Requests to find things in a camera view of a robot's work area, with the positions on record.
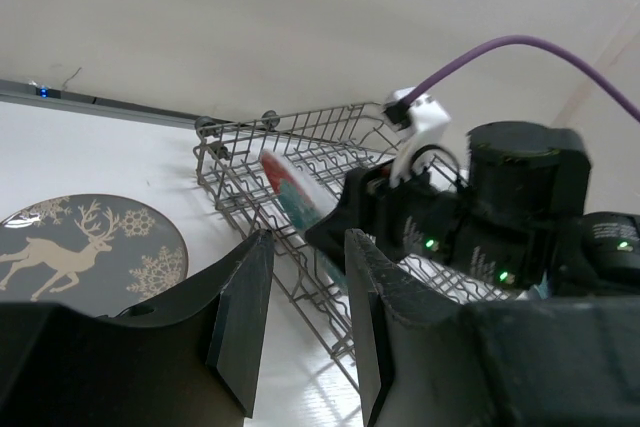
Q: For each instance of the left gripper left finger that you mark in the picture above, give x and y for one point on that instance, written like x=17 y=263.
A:
x=194 y=351

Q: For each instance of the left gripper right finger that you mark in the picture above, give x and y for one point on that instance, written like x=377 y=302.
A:
x=416 y=361

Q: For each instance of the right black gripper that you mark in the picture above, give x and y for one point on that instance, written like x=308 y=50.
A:
x=413 y=218

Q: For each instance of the red plate with teal flower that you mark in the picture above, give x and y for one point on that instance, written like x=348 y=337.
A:
x=304 y=201

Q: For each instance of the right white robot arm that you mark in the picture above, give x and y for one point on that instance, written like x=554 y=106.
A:
x=513 y=219

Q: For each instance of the grey plate with deer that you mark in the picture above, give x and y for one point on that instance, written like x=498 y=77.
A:
x=95 y=253

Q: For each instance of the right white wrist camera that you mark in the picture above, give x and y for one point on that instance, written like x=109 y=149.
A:
x=422 y=123

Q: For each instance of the grey wire dish rack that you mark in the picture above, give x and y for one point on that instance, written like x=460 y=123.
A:
x=326 y=143

